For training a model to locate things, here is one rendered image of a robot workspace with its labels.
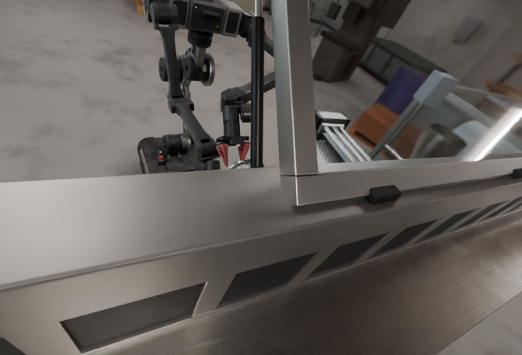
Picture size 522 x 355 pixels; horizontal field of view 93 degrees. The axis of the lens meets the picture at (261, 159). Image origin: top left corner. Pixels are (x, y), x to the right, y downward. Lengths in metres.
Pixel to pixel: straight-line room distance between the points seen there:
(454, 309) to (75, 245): 0.64
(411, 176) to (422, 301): 0.31
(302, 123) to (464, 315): 0.54
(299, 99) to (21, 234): 0.24
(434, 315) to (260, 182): 0.46
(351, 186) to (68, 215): 0.26
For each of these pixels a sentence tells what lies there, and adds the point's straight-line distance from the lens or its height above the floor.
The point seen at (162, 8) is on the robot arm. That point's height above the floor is 1.50.
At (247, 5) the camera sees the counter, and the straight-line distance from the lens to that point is 7.02.
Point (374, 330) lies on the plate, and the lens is 0.53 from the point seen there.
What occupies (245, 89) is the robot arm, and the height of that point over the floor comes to 1.41.
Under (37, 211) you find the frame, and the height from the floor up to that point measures 1.65.
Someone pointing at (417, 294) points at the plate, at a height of 1.44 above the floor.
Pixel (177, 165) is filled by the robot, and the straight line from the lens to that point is 2.20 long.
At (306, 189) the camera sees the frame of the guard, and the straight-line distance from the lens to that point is 0.26.
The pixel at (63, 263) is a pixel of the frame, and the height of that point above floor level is 1.65.
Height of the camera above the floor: 1.84
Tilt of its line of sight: 39 degrees down
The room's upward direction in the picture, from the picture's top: 24 degrees clockwise
